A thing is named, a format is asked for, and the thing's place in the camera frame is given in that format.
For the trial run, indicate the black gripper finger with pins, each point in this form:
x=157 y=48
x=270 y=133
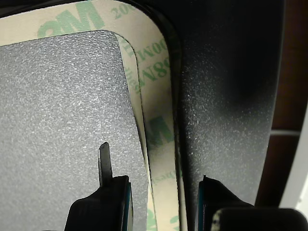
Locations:
x=106 y=207
x=223 y=204

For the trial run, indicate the beige adhesive liner frame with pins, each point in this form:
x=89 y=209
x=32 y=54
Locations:
x=132 y=79
x=156 y=84

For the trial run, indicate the dark gray textured tray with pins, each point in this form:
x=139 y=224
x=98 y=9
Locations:
x=60 y=108

